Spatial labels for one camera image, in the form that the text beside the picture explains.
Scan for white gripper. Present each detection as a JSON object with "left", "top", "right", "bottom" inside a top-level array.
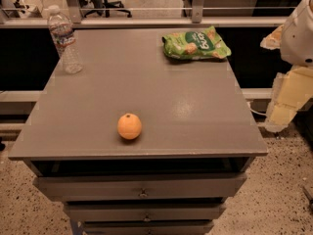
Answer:
[{"left": 260, "top": 0, "right": 313, "bottom": 132}]

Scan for orange fruit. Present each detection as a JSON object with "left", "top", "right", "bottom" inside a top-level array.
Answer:
[{"left": 117, "top": 114, "right": 142, "bottom": 140}]

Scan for green rice chip bag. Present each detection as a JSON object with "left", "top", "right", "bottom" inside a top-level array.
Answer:
[{"left": 162, "top": 26, "right": 232, "bottom": 60}]

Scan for grey drawer cabinet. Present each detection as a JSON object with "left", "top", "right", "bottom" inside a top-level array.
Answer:
[{"left": 8, "top": 27, "right": 269, "bottom": 235}]

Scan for middle grey drawer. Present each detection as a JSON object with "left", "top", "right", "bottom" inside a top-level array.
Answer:
[{"left": 65, "top": 203, "right": 226, "bottom": 222}]

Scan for grey drawer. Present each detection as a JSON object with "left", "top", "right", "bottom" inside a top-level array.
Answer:
[
  {"left": 65, "top": 203, "right": 226, "bottom": 222},
  {"left": 33, "top": 173, "right": 246, "bottom": 202},
  {"left": 83, "top": 221, "right": 213, "bottom": 235}
]

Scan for bottom grey drawer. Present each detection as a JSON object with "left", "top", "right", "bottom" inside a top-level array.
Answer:
[{"left": 83, "top": 221, "right": 213, "bottom": 235}]

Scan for clear plastic water bottle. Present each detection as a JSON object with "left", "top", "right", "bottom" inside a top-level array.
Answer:
[{"left": 47, "top": 5, "right": 83, "bottom": 74}]

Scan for top grey drawer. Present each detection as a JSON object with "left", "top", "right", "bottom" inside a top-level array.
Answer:
[{"left": 33, "top": 173, "right": 246, "bottom": 202}]

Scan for white cable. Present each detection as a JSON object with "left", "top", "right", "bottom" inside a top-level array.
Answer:
[{"left": 247, "top": 101, "right": 268, "bottom": 118}]

